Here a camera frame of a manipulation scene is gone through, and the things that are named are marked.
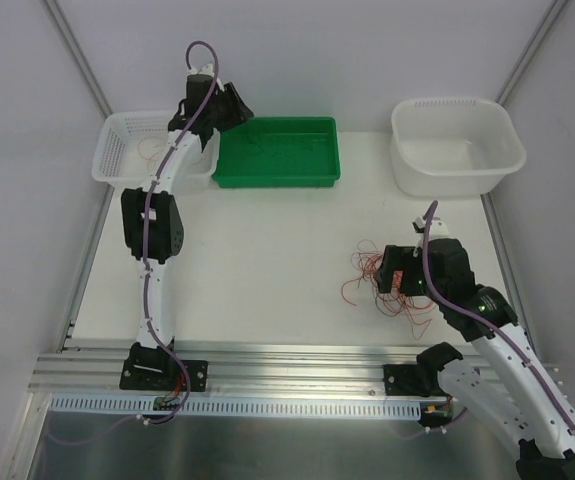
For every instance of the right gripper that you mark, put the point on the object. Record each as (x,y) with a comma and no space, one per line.
(397,267)

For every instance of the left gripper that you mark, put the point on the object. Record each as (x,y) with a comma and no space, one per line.
(228,107)

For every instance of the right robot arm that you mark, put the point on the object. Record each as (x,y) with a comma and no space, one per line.
(532,418)

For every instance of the green plastic tray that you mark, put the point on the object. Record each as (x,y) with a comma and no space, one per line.
(279,152)

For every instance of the white perforated basket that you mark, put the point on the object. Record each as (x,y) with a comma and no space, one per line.
(132,144)

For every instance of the white plastic tub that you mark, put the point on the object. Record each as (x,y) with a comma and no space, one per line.
(453,147)

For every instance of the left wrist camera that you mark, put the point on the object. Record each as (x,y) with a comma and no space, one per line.
(207,69)

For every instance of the aluminium frame rail right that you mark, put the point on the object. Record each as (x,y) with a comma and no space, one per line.
(502,254)

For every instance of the aluminium frame rail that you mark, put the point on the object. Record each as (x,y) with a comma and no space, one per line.
(502,254)
(75,57)

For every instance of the aluminium frame rail left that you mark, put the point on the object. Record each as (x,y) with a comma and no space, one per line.
(75,57)

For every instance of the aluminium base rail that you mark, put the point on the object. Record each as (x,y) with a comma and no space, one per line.
(234,369)

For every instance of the white slotted cable duct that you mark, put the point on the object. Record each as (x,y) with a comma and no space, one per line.
(240,407)

